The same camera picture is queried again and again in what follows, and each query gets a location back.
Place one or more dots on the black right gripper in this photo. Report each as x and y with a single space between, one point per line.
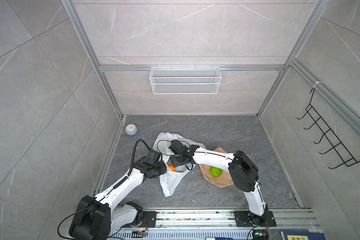
173 161

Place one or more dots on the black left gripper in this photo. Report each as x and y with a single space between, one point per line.
164 168

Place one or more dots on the orange fake fruit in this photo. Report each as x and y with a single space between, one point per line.
172 167

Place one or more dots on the white plastic bag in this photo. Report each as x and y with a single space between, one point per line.
171 179

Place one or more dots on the green fake round fruit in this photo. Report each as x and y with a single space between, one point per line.
215 172

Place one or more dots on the pink shell-shaped bowl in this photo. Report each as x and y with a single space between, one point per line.
219 180

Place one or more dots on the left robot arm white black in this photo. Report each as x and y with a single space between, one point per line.
96 217

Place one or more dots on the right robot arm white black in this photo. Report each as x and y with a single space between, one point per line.
242 170

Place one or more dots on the small grey-white round pot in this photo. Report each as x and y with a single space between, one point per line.
130 130

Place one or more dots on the blue yellow label box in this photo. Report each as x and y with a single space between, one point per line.
302 236

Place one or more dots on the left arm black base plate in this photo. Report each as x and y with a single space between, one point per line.
145 218

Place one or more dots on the white wire mesh basket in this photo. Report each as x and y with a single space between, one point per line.
185 80

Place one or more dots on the white slotted cable duct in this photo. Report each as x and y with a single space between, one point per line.
183 235

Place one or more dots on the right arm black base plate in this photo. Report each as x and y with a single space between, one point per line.
248 219

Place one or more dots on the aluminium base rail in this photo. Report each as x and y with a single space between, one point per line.
299 219

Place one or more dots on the black wire hook rack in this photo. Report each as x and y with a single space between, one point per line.
327 133

